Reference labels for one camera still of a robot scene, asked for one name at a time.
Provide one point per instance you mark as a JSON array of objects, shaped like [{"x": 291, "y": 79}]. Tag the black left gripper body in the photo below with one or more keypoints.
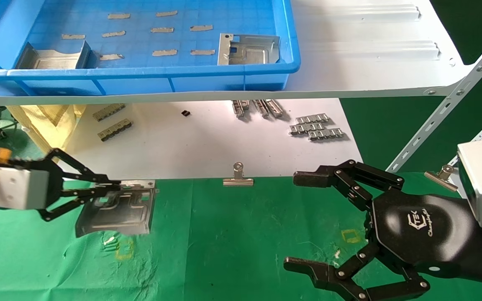
[{"x": 56, "y": 188}]

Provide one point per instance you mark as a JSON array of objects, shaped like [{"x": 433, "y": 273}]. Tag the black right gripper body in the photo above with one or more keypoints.
[{"x": 421, "y": 230}]

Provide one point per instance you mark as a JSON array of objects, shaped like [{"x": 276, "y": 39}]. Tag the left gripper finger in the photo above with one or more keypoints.
[
  {"x": 78, "y": 205},
  {"x": 82, "y": 167}
]

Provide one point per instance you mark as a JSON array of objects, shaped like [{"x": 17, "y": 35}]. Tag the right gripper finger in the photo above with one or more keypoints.
[
  {"x": 312, "y": 179},
  {"x": 320, "y": 274}
]

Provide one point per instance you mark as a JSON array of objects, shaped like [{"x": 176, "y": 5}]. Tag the sheet metal part with grooves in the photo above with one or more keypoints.
[{"x": 119, "y": 213}]

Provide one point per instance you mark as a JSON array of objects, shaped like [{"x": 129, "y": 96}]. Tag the silver metal link strip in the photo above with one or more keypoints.
[
  {"x": 306, "y": 128},
  {"x": 313, "y": 119},
  {"x": 326, "y": 134}
]

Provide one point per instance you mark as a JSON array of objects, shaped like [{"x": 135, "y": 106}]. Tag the yellow plastic bag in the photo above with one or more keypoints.
[{"x": 48, "y": 125}]

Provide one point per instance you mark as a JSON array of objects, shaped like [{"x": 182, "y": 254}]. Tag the silver binder clip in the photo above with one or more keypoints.
[
  {"x": 238, "y": 181},
  {"x": 441, "y": 179}
]

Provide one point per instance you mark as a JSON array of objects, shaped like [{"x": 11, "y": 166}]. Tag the small orange knob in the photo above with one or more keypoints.
[{"x": 2, "y": 155}]

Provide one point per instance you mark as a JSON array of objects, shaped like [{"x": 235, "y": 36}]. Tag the green table cloth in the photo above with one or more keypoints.
[{"x": 232, "y": 234}]

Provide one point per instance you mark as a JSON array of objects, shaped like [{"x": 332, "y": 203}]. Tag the blue plastic tray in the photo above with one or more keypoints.
[{"x": 140, "y": 79}]

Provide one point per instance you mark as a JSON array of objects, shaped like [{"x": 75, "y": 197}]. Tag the sheet metal part raised sides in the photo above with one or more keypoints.
[{"x": 52, "y": 62}]

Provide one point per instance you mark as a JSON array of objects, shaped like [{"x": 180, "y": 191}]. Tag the sheet metal part square hole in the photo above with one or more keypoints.
[{"x": 249, "y": 53}]

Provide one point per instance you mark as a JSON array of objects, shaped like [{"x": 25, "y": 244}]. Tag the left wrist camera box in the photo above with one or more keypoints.
[{"x": 15, "y": 188}]

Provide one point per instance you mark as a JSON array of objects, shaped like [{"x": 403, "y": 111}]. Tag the white perforated shelf post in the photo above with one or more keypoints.
[
  {"x": 433, "y": 123},
  {"x": 481, "y": 136}
]

